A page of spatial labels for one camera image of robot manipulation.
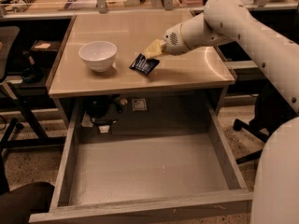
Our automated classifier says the black coiled heat tool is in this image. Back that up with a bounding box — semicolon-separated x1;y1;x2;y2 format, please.
12;0;36;12

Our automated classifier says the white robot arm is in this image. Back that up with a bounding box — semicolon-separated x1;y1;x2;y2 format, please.
144;0;299;224

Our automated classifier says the blue rxbar snack bar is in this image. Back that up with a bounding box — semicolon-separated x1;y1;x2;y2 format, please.
129;53;160;76

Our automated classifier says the beige top counter cabinet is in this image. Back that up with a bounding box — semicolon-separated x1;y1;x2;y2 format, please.
47;10;235;123

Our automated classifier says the open grey wooden drawer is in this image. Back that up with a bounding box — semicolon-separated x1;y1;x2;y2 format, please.
30;101;252;224

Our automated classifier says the black box with label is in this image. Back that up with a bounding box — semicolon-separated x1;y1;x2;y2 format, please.
30;40;61;67

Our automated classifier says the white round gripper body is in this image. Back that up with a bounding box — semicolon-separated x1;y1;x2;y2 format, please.
164;23;190;55

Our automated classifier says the grey office chair left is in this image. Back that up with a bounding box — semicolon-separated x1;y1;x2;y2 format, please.
0;25;26;154

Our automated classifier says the white ceramic bowl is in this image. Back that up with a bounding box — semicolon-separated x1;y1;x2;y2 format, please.
78;41;118;72

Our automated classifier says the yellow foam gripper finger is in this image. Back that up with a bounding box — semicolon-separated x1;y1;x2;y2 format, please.
143;39;166;59

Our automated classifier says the black office chair right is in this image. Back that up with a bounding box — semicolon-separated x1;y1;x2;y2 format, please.
233;87;281;165

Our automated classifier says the dark round object bottom left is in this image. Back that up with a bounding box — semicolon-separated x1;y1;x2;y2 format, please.
0;182;54;224

